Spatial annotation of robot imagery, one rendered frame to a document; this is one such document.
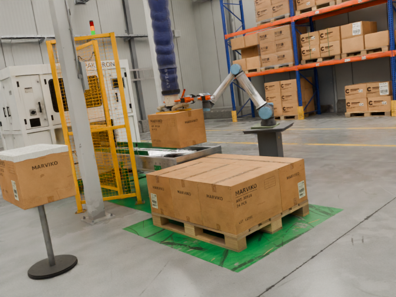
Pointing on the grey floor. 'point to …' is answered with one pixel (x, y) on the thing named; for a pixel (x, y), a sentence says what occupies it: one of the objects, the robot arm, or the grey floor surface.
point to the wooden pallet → (232, 244)
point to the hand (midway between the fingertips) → (187, 99)
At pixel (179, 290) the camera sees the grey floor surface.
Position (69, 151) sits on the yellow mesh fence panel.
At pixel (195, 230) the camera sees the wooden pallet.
